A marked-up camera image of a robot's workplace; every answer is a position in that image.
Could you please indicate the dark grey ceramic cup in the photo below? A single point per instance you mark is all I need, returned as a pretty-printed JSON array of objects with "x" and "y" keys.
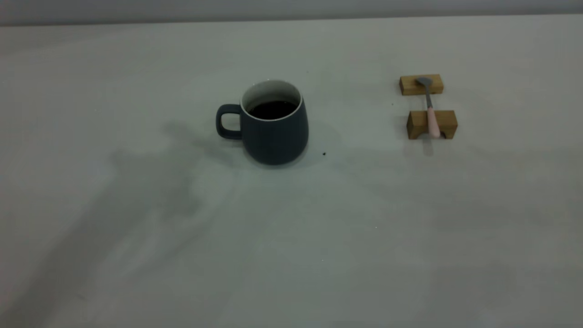
[{"x": 273, "y": 136}]

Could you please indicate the rectangular wooden block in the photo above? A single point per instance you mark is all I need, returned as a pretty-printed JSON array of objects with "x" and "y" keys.
[{"x": 407, "y": 85}]

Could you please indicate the arched wooden block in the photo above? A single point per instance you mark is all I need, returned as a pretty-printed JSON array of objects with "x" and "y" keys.
[{"x": 446, "y": 124}]

